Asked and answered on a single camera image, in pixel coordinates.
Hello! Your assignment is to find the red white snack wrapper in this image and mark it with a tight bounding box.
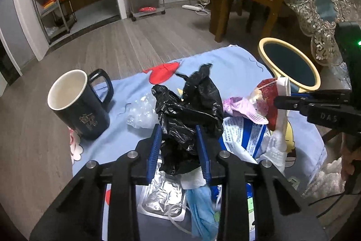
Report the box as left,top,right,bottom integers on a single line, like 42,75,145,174
255,77,291,134

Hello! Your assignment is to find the clear plastic bag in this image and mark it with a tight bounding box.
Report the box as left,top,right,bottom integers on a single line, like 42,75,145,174
127,94,158,129

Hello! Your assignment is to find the black plastic trash bag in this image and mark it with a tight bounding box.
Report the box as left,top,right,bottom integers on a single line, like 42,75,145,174
152,64,223,175

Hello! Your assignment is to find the blue white snack bag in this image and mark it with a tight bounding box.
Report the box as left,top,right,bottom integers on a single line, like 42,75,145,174
218,117,267,164

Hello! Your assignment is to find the silver foil packet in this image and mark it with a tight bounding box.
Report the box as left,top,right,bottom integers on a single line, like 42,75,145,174
137,158,187,222

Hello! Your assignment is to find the blue face mask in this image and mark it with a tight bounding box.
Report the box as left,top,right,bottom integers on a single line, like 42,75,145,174
185,185,218,240

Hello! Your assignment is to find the yellow rimmed teal trash bin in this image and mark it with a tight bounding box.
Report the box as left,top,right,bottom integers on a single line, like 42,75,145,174
258,37,321,93

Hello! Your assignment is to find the person right hand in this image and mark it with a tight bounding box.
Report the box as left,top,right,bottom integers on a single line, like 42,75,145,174
340,133,360,180

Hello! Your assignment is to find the white crumpled tissue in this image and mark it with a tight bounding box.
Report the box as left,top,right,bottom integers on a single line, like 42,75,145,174
180,167,206,190

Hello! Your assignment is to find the purple white wrapper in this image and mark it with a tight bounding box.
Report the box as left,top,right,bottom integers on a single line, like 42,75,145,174
223,97,269,125

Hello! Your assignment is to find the light blue cartoon cloth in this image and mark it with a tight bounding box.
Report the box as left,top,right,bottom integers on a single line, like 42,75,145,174
70,45,327,193

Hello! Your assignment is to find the white fluffy blanket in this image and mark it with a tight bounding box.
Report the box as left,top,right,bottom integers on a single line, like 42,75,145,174
302,158,345,202

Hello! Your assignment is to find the black ceramic mug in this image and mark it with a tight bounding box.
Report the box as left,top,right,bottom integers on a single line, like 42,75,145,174
47,68,114,140

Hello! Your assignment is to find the white power strip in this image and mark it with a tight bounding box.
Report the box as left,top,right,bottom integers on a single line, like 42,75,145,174
182,4,203,12

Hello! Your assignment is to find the black cable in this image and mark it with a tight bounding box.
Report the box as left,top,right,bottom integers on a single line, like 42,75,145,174
307,191,361,219

